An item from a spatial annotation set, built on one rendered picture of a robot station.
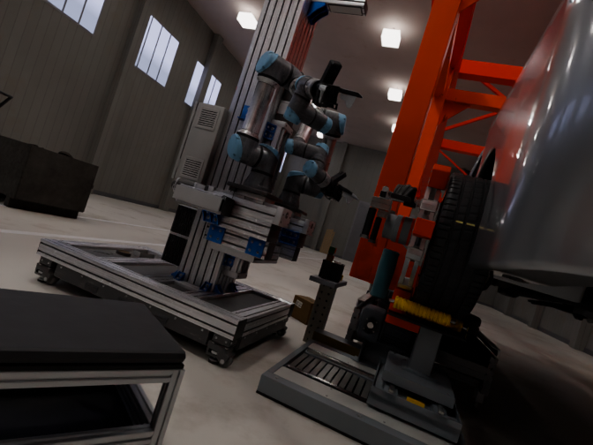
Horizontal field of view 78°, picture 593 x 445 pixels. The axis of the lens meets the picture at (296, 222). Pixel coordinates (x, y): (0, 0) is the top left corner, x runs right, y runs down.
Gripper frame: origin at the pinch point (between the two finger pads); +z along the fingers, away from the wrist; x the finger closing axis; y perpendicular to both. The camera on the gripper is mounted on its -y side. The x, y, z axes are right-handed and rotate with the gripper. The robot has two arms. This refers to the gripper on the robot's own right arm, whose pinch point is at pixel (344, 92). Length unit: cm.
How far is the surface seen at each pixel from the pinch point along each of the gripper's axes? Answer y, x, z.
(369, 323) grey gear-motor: 115, -55, -9
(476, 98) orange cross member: -8, -283, -198
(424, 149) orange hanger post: 55, -238, -201
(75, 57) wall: 89, 172, -958
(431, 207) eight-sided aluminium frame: 38, -50, 7
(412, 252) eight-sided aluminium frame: 57, -43, 12
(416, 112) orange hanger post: 8, -96, -73
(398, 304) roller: 83, -46, 13
